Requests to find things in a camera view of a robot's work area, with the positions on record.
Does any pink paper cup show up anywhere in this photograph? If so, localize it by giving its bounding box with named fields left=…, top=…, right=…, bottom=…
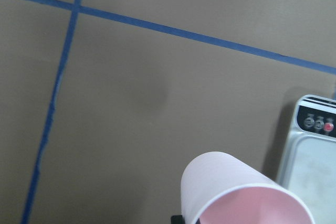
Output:
left=181, top=152, right=314, bottom=223

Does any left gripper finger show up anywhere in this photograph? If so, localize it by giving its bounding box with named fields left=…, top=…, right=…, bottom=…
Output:
left=170, top=215, right=184, bottom=224

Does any silver digital kitchen scale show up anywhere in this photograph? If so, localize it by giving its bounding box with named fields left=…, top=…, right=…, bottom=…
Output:
left=276, top=94, right=335, bottom=223

